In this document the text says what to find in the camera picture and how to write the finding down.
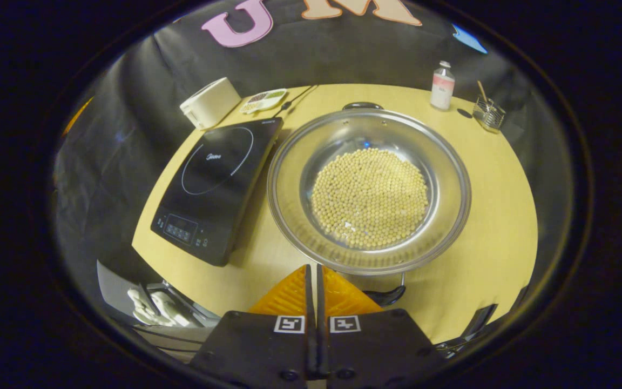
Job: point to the grey chair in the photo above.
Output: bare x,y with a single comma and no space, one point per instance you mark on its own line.
114,283

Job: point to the white box-shaped appliance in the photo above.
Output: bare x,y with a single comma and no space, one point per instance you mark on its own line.
211,102

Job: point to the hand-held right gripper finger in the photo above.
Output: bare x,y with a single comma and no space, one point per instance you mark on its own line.
309,324
322,335

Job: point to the small black round cap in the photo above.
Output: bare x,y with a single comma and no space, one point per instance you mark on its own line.
465,113

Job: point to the clear bottle with pink label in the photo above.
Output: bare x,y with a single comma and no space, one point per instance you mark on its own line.
443,89

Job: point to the divided tray of beans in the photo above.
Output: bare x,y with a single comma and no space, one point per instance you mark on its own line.
262,101

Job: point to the white glove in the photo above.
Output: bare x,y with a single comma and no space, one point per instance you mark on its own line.
162,310

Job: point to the black induction cooktop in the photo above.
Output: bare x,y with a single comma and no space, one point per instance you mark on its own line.
219,189

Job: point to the pile of yellow soybeans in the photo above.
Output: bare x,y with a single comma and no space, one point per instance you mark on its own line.
370,200

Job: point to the wooden stick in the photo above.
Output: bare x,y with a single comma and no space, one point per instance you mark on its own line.
482,91

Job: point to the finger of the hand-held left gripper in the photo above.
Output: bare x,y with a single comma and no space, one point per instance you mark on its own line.
76,116

